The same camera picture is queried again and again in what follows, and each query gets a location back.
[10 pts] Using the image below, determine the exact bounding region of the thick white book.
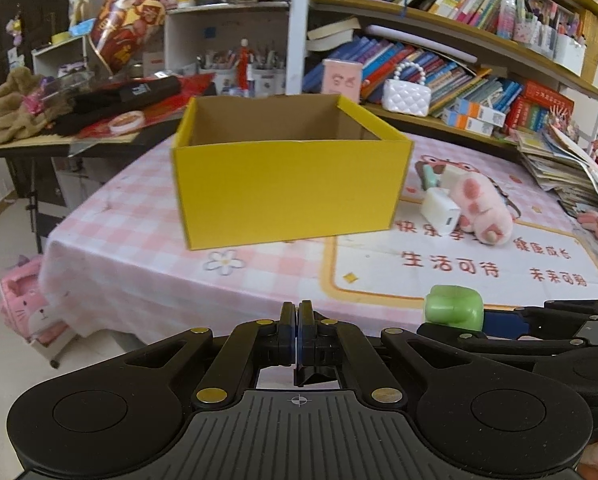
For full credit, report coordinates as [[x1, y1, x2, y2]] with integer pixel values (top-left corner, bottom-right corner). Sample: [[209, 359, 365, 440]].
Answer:
[[306, 17, 362, 52]]

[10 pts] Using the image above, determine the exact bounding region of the red boxed book set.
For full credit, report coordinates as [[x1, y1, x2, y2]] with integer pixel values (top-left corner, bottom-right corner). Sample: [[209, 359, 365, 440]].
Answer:
[[509, 80, 575, 133]]

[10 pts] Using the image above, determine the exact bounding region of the pink printed tablecloth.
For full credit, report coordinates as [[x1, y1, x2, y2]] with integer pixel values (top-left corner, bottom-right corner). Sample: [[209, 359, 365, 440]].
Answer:
[[39, 127, 598, 346]]

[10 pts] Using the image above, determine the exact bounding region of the tape roll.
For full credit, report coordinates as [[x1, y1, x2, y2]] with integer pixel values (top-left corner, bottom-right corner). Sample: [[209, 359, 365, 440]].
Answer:
[[108, 111, 146, 135]]

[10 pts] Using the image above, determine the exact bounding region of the orange and white box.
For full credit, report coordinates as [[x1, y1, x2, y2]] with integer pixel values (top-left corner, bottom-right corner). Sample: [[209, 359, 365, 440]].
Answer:
[[441, 110, 495, 137], [454, 97, 507, 126]]

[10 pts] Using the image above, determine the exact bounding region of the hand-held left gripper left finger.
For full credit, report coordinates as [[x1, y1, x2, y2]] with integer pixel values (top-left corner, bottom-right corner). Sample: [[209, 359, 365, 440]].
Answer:
[[126, 302, 298, 411]]

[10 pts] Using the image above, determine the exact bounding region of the white plastic bottle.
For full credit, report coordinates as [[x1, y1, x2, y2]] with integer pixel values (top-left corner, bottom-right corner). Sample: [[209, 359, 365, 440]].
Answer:
[[496, 0, 517, 40]]

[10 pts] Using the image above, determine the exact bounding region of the stack of magazines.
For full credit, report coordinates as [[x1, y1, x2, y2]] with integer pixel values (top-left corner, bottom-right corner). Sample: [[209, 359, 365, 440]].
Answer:
[[516, 127, 598, 211]]

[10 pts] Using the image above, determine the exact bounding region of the white pole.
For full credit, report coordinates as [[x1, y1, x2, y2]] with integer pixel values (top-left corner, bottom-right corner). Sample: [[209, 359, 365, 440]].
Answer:
[[285, 0, 312, 96]]

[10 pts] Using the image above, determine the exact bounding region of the yellow cardboard box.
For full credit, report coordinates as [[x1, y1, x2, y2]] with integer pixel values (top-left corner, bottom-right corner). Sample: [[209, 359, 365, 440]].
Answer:
[[171, 93, 414, 252]]

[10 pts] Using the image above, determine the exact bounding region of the mint green plastic case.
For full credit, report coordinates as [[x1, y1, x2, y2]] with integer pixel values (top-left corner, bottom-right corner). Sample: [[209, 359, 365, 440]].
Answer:
[[415, 162, 447, 192]]

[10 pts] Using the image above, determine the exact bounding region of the wooden bookshelf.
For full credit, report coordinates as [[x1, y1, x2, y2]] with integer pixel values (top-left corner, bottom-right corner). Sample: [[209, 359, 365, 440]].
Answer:
[[306, 0, 598, 148]]

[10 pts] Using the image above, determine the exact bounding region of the black side table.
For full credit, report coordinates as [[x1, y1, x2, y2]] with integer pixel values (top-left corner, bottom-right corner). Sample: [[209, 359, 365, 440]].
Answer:
[[0, 125, 180, 256]]

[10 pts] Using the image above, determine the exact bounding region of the white quilted pearl-handle handbag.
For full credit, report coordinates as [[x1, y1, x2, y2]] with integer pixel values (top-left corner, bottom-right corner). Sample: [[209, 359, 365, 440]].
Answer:
[[381, 60, 431, 118]]

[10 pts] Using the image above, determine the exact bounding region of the pink cat backpack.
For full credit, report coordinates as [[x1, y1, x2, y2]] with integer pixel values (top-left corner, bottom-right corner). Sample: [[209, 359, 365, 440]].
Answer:
[[0, 255, 72, 356]]

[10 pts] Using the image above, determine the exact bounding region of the brown plush toy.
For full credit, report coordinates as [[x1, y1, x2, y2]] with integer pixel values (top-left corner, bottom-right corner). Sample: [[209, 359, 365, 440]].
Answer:
[[0, 67, 54, 146]]

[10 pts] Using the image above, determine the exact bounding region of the white desk organiser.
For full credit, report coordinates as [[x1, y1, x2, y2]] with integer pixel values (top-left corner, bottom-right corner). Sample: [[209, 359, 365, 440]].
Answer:
[[514, 10, 587, 78]]

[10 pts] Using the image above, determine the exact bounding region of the white charger adapter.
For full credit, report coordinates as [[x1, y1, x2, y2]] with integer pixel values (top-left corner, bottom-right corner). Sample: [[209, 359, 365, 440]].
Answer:
[[419, 187, 462, 236]]

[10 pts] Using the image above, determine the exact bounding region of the red foil figure decoration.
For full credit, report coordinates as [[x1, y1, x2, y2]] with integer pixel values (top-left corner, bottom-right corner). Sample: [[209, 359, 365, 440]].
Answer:
[[89, 0, 167, 76]]

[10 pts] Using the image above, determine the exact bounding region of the pink cylindrical container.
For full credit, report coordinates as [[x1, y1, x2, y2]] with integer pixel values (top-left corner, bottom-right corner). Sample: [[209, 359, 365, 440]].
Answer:
[[321, 58, 364, 103]]

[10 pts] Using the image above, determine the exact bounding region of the red figure bottle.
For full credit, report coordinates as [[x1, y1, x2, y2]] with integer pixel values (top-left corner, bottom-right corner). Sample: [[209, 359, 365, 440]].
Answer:
[[235, 37, 252, 96]]

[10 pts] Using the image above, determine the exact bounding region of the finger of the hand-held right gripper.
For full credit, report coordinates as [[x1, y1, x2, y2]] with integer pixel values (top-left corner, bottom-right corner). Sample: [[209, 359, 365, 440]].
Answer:
[[482, 299, 598, 342], [418, 324, 581, 368]]

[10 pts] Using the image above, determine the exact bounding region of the green squishy toy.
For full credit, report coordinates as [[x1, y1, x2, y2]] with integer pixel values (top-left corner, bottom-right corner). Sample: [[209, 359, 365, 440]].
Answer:
[[424, 285, 485, 332]]

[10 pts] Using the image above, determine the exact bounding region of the black cloth bag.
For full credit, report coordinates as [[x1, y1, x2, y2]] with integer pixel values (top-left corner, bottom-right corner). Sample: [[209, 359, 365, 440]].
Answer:
[[54, 77, 182, 136]]

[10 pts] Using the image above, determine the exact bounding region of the pink plush cat paw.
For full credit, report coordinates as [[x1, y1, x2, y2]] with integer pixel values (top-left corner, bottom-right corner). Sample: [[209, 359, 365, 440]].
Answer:
[[449, 166, 515, 247]]

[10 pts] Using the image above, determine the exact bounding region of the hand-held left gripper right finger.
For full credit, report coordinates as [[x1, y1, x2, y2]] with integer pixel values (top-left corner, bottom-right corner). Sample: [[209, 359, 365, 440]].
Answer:
[[299, 301, 470, 408]]

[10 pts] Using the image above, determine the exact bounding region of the white shelf unit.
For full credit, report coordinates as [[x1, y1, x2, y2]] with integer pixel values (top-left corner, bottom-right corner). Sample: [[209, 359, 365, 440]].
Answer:
[[164, 0, 292, 96]]

